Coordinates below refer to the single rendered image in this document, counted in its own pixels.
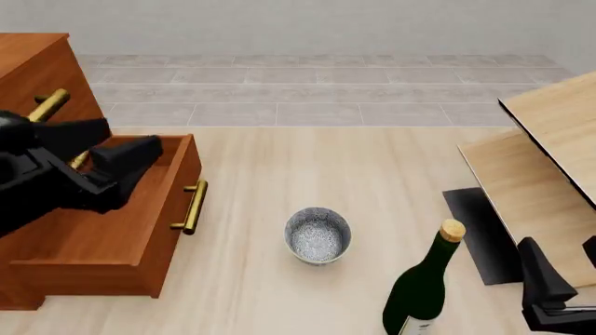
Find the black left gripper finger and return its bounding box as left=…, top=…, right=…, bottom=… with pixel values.
left=87, top=134, right=165, bottom=210
left=34, top=117, right=114, bottom=162

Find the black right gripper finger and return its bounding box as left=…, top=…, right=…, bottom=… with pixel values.
left=517, top=236, right=579, bottom=310
left=581, top=234, right=596, bottom=267

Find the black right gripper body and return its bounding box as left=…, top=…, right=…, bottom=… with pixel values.
left=521, top=299, right=596, bottom=333

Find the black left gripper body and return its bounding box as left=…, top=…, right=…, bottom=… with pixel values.
left=0, top=145, right=123, bottom=239

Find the wooden cabinet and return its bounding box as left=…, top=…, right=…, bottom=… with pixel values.
left=0, top=33, right=204, bottom=312

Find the patterned black and white bowl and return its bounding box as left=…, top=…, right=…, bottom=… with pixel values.
left=284, top=206, right=353, bottom=268

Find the wooden drawer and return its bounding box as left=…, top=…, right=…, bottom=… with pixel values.
left=8, top=133, right=204, bottom=300

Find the pale wooden rack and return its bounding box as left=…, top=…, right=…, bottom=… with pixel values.
left=441, top=69, right=596, bottom=289

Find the dark green wine bottle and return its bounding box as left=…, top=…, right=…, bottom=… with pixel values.
left=382, top=218, right=467, bottom=335

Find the brass drawer handle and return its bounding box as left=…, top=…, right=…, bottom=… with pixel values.
left=68, top=150, right=90, bottom=170
left=169, top=179, right=210, bottom=236
left=26, top=87, right=72, bottom=124

